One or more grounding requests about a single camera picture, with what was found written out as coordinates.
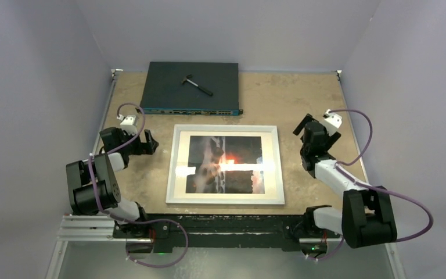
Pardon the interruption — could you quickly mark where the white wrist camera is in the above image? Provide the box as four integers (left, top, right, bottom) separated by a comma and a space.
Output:
117, 115, 138, 135
321, 109, 342, 135

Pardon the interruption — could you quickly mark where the purple cable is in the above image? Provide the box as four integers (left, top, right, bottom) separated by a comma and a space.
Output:
87, 102, 189, 269
304, 109, 434, 263

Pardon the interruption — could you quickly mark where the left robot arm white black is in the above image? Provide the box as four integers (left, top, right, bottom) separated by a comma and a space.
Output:
66, 127, 159, 238

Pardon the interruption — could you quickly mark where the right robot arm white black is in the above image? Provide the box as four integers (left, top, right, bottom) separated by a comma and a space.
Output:
293, 113, 397, 248

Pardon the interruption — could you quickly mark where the white picture frame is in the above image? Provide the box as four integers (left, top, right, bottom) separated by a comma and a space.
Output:
165, 124, 286, 206

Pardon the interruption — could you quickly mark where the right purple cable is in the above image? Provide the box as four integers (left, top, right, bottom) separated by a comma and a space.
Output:
304, 109, 434, 263

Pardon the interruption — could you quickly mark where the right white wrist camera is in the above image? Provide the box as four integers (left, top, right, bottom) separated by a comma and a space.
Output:
321, 109, 342, 135

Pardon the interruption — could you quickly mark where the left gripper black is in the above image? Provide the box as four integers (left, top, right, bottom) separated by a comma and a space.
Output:
117, 128, 157, 155

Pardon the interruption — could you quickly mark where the small black-handled hammer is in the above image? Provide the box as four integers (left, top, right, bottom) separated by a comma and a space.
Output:
181, 74, 214, 96

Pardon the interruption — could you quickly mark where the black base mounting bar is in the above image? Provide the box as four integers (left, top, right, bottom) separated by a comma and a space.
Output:
113, 213, 340, 253

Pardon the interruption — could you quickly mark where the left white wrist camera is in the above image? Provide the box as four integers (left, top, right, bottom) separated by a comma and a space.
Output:
117, 115, 138, 135

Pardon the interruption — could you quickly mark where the landscape photo print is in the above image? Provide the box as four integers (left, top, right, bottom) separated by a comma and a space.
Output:
185, 135, 265, 194

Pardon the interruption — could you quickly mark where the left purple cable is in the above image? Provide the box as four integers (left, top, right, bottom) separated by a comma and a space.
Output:
87, 102, 189, 269

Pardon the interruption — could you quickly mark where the dark network switch box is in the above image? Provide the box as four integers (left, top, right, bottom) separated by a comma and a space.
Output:
140, 62, 243, 116

